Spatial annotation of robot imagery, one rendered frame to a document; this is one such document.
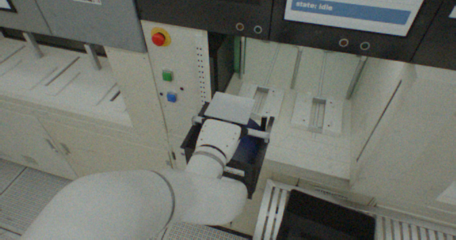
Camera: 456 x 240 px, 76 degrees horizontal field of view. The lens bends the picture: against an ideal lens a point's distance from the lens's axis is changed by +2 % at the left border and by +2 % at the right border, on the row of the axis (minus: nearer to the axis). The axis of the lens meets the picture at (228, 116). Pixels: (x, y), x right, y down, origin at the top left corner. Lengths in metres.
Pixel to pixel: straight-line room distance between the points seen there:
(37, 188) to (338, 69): 2.14
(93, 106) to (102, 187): 1.25
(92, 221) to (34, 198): 2.17
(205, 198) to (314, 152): 0.79
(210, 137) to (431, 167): 0.73
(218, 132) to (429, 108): 0.53
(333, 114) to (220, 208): 0.93
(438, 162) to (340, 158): 0.33
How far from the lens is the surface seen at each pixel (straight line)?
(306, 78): 1.59
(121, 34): 1.02
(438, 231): 1.39
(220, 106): 0.80
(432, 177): 1.19
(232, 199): 0.56
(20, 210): 2.46
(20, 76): 1.93
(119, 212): 0.30
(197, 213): 0.52
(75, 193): 0.31
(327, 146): 1.28
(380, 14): 0.77
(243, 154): 0.93
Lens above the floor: 1.83
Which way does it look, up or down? 46 degrees down
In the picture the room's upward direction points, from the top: straight up
